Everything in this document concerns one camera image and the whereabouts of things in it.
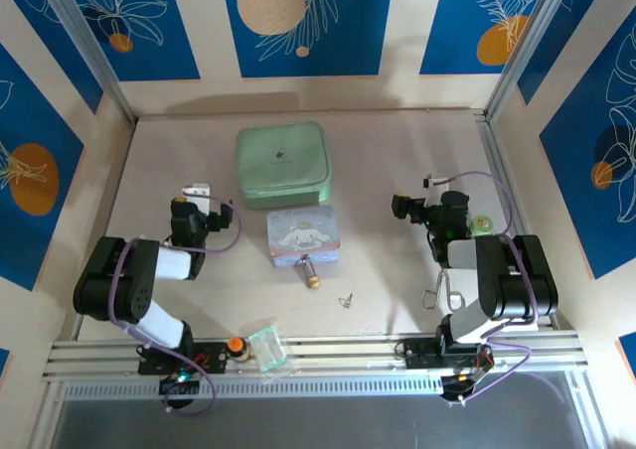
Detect slotted grey cable duct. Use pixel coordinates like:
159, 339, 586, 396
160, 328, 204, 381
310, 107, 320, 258
63, 374, 444, 401

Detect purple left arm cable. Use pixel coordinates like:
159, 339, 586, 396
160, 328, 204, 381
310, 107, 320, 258
106, 195, 244, 419

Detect aluminium frame rail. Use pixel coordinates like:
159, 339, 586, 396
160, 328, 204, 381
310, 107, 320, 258
42, 330, 583, 386

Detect aluminium table side rail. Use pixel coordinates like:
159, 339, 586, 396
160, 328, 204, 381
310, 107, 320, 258
474, 113, 560, 332

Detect silver metal scissors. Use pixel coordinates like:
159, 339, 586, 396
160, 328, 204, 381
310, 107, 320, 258
420, 268, 467, 312

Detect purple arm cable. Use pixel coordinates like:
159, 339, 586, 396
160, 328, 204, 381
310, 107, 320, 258
106, 195, 244, 419
430, 170, 541, 406

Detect small bottle with orange cap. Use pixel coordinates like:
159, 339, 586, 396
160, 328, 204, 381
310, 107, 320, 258
227, 336, 250, 365

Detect mint green zip case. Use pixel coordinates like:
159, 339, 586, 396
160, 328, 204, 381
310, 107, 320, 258
235, 120, 332, 212

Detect aluminium frame post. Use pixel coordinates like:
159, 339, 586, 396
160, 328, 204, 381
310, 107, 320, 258
35, 0, 139, 125
483, 0, 575, 122

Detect clear plastic box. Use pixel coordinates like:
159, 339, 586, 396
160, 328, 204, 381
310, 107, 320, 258
247, 324, 291, 375

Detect small green labelled bottle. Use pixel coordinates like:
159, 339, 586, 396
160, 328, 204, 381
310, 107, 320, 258
469, 214, 494, 237

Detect pastel cartoon dog tin box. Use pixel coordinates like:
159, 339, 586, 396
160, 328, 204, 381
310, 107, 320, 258
265, 205, 343, 269

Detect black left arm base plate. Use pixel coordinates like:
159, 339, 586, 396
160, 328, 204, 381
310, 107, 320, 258
137, 341, 231, 376

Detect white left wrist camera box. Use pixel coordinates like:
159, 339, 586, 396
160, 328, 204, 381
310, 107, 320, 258
181, 181, 213, 200

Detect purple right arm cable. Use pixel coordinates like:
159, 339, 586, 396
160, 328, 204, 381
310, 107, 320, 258
430, 170, 541, 406

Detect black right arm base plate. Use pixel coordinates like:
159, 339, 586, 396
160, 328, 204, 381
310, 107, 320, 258
402, 337, 494, 372

